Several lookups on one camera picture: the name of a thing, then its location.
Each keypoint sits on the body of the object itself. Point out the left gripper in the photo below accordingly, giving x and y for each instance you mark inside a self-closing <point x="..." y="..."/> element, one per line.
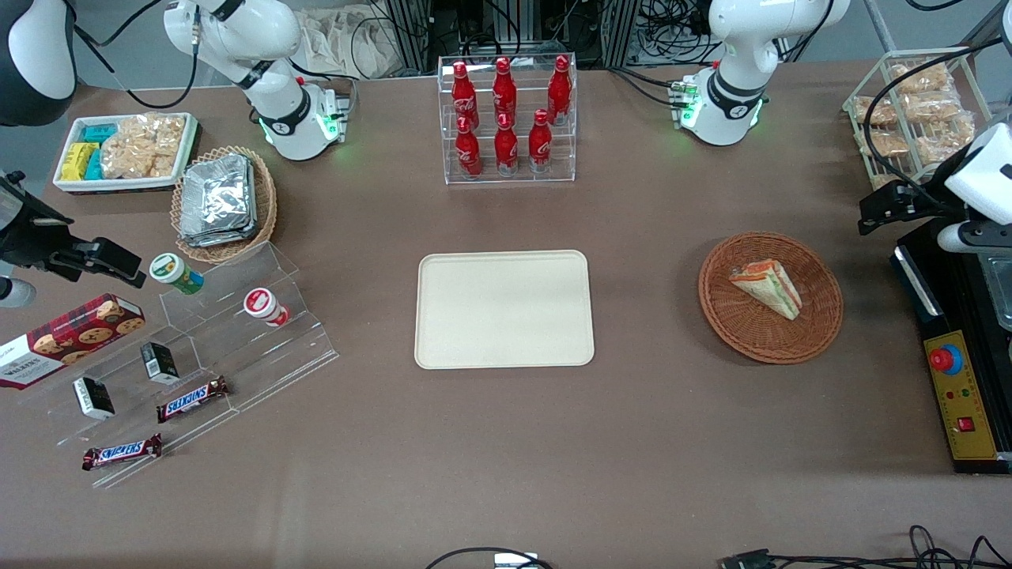
<point x="917" y="203"/>

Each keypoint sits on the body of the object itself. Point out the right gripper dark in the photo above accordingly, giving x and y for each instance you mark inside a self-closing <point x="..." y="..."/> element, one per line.
<point x="33" y="238"/>

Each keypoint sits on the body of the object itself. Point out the triangle sandwich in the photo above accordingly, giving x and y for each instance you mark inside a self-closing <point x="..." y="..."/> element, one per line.
<point x="767" y="286"/>

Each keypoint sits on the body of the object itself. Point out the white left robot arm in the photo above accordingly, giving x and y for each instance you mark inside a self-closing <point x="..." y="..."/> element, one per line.
<point x="739" y="47"/>

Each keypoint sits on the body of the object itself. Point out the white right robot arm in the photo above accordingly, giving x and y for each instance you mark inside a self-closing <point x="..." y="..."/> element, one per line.
<point x="261" y="39"/>

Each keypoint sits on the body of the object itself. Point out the white rectangular snack tray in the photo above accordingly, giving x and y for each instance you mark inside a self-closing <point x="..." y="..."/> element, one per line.
<point x="71" y="186"/>

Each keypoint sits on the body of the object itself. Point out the round brown wicker basket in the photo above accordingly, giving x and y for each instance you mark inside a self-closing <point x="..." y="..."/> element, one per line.
<point x="759" y="340"/>

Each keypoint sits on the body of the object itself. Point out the oval light wicker basket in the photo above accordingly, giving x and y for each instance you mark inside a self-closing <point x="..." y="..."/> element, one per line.
<point x="265" y="197"/>

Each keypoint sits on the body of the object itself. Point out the beige plastic tray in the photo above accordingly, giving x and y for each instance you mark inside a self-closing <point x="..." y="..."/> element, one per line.
<point x="504" y="310"/>

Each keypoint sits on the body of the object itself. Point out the clear plastic container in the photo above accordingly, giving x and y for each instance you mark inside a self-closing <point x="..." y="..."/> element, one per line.
<point x="998" y="292"/>

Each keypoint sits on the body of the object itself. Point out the red tartan cookie box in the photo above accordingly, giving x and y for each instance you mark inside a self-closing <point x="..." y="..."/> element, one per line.
<point x="63" y="344"/>

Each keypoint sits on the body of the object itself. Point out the clear bag of fried snacks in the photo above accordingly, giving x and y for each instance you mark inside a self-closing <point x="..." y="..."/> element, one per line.
<point x="921" y="77"/>
<point x="933" y="107"/>
<point x="884" y="111"/>
<point x="881" y="180"/>
<point x="945" y="141"/>
<point x="885" y="144"/>

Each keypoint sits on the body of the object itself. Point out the red emergency stop button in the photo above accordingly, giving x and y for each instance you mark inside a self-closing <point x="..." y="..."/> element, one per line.
<point x="945" y="359"/>

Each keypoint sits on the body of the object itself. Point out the small black box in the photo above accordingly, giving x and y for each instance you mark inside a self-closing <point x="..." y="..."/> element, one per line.
<point x="94" y="398"/>
<point x="160" y="363"/>

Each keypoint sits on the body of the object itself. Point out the yellow snack pack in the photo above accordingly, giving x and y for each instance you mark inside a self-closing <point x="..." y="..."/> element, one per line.
<point x="77" y="162"/>

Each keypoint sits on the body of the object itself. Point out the teal snack pack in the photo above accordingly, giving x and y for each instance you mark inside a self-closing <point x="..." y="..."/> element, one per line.
<point x="95" y="166"/>
<point x="99" y="133"/>

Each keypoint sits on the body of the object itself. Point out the black control box yellow panel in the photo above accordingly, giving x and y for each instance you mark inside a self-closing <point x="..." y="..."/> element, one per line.
<point x="964" y="395"/>

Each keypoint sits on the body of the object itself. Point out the green lid snack cup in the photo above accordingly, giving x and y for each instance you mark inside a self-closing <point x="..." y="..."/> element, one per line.
<point x="174" y="271"/>

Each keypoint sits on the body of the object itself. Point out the snickers chocolate bar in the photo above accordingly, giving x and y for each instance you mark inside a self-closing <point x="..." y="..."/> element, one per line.
<point x="192" y="400"/>
<point x="122" y="452"/>

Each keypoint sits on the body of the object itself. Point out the clear bag of rice crackers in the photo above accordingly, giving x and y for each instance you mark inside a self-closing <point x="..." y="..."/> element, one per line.
<point x="142" y="146"/>

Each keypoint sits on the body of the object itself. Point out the silver foil packet stack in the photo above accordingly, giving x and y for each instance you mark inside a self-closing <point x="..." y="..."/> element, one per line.
<point x="217" y="201"/>

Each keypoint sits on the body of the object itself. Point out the clear acrylic stepped display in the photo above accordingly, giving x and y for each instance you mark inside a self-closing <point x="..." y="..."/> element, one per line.
<point x="229" y="356"/>

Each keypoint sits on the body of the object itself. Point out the red lid snack cup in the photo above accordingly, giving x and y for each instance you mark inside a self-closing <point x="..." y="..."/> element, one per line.
<point x="263" y="306"/>

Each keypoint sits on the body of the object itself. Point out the beige cloth bag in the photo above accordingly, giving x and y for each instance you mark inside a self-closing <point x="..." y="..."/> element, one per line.
<point x="348" y="43"/>

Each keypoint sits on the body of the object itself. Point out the red cola bottle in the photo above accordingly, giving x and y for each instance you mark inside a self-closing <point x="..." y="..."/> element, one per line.
<point x="462" y="99"/>
<point x="560" y="91"/>
<point x="540" y="144"/>
<point x="507" y="148"/>
<point x="468" y="152"/>
<point x="504" y="95"/>

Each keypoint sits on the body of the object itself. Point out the clear acrylic bottle rack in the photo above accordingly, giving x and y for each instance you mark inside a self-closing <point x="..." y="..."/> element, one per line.
<point x="522" y="175"/>

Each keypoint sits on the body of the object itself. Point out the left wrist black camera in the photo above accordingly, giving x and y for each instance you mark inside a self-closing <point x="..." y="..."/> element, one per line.
<point x="893" y="207"/>

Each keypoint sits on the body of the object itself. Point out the wrist black camera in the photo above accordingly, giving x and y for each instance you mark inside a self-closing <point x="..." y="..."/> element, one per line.
<point x="893" y="207"/>
<point x="103" y="257"/>

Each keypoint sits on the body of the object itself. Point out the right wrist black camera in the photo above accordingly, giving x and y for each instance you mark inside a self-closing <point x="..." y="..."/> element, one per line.
<point x="103" y="257"/>

